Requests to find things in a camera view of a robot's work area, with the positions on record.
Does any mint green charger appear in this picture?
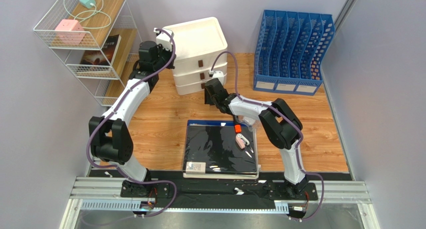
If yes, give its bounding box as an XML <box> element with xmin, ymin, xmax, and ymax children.
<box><xmin>79</xmin><ymin>0</ymin><xmax>96</xmax><ymax>9</ymax></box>

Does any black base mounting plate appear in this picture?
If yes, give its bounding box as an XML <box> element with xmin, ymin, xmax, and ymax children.
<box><xmin>120</xmin><ymin>170</ymin><xmax>319</xmax><ymax>210</ymax></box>

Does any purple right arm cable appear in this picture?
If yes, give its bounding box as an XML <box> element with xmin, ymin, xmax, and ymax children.
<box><xmin>209</xmin><ymin>50</ymin><xmax>325</xmax><ymax>222</ymax></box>

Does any pink cube power socket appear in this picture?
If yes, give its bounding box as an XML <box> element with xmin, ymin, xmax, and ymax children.
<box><xmin>55</xmin><ymin>19</ymin><xmax>85</xmax><ymax>46</ymax></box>

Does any white three drawer organizer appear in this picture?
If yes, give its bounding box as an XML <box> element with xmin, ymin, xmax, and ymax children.
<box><xmin>164</xmin><ymin>17</ymin><xmax>228</xmax><ymax>95</ymax></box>

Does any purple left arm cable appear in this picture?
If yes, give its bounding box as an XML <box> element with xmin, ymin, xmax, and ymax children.
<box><xmin>86</xmin><ymin>28</ymin><xmax>179</xmax><ymax>220</ymax></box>

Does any blue folder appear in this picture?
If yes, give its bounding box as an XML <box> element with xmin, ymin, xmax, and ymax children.
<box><xmin>186</xmin><ymin>119</ymin><xmax>236</xmax><ymax>127</ymax></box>

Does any white wire shelf rack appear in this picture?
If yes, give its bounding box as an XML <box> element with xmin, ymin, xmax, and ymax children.
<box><xmin>33</xmin><ymin>0</ymin><xmax>142</xmax><ymax>107</ymax></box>

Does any clear plastic bag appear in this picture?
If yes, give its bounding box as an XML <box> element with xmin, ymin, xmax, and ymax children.
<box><xmin>241</xmin><ymin>116</ymin><xmax>260</xmax><ymax>131</ymax></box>

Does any dark cover book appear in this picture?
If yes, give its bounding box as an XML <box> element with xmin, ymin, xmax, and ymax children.
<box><xmin>80</xmin><ymin>34</ymin><xmax>122</xmax><ymax>71</ymax></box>

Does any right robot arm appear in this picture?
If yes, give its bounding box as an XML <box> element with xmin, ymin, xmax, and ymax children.
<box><xmin>204</xmin><ymin>78</ymin><xmax>308</xmax><ymax>193</ymax></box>

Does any aluminium frame rail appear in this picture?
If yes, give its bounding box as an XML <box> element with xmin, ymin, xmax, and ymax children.
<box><xmin>59</xmin><ymin>173</ymin><xmax>380</xmax><ymax>229</ymax></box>

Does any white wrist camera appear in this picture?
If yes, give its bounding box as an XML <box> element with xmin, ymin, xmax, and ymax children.
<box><xmin>153</xmin><ymin>27</ymin><xmax>174</xmax><ymax>52</ymax></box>
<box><xmin>208</xmin><ymin>70</ymin><xmax>226</xmax><ymax>85</ymax></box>

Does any pink correction tape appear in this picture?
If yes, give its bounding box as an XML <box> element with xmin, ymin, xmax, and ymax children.
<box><xmin>235</xmin><ymin>133</ymin><xmax>250</xmax><ymax>150</ymax></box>

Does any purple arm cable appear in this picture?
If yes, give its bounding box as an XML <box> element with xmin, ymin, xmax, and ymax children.
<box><xmin>86</xmin><ymin>28</ymin><xmax>179</xmax><ymax>220</ymax></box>
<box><xmin>209</xmin><ymin>50</ymin><xmax>325</xmax><ymax>222</ymax></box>

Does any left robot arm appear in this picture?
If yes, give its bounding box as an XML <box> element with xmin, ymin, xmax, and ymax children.
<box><xmin>85</xmin><ymin>41</ymin><xmax>176</xmax><ymax>186</ymax></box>

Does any mint green cable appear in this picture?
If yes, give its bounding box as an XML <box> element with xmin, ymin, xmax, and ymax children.
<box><xmin>62</xmin><ymin>0</ymin><xmax>112</xmax><ymax>30</ymax></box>

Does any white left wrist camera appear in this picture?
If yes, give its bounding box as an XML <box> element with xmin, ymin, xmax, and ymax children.
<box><xmin>153</xmin><ymin>27</ymin><xmax>174</xmax><ymax>52</ymax></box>

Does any orange black highlighter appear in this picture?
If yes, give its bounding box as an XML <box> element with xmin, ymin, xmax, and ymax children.
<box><xmin>234</xmin><ymin>123</ymin><xmax>242</xmax><ymax>134</ymax></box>

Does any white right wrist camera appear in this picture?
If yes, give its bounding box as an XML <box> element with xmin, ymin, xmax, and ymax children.
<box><xmin>208</xmin><ymin>70</ymin><xmax>226</xmax><ymax>85</ymax></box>

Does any blue file organizer rack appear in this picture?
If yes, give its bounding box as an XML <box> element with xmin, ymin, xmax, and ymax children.
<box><xmin>253</xmin><ymin>10</ymin><xmax>336</xmax><ymax>96</ymax></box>

